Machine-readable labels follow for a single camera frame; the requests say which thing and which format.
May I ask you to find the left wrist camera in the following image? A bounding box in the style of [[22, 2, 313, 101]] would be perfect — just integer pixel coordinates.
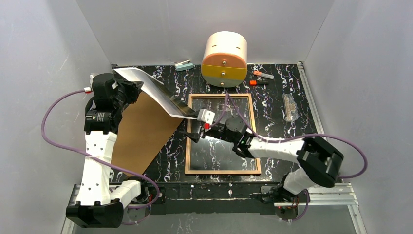
[[84, 73, 118, 94]]

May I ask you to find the purple cable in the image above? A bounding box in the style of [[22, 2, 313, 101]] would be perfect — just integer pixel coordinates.
[[41, 87, 161, 226], [206, 94, 369, 223]]

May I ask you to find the orange capped grey marker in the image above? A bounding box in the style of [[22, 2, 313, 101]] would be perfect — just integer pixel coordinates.
[[253, 71, 274, 79]]

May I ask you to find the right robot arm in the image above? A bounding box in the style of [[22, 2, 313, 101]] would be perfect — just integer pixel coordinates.
[[183, 109, 343, 203]]

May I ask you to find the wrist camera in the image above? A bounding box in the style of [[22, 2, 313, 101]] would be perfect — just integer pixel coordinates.
[[84, 73, 118, 94], [197, 109, 215, 129]]

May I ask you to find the orange capped black marker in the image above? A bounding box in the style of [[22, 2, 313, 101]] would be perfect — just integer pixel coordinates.
[[249, 80, 269, 86]]

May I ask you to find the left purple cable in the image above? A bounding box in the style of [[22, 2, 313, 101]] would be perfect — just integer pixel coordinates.
[[41, 87, 161, 226]]

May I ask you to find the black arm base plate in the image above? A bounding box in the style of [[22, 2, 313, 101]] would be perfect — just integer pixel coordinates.
[[117, 182, 309, 220]]

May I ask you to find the wooden picture frame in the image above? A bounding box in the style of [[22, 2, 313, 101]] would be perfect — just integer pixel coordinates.
[[185, 94, 262, 175]]

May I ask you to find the round pastel drawer box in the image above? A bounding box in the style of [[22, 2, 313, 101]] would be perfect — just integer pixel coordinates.
[[201, 31, 247, 88]]

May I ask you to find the landscape photo print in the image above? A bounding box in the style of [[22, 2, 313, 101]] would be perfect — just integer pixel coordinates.
[[114, 67, 190, 118]]

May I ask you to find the clear bag of clips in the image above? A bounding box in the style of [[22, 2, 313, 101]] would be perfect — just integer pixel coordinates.
[[282, 94, 300, 122]]

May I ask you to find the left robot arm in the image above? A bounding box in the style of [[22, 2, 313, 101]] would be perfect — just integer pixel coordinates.
[[66, 73, 143, 228]]

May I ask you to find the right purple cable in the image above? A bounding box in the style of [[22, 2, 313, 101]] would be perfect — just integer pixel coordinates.
[[206, 94, 369, 223]]

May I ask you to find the teal white stapler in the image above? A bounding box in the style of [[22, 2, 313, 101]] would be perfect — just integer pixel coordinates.
[[174, 59, 194, 72]]

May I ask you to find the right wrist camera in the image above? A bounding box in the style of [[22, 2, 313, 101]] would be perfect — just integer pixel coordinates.
[[197, 109, 215, 129]]

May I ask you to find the brown cardboard backing board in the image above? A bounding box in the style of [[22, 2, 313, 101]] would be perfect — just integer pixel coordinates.
[[112, 92, 183, 174]]

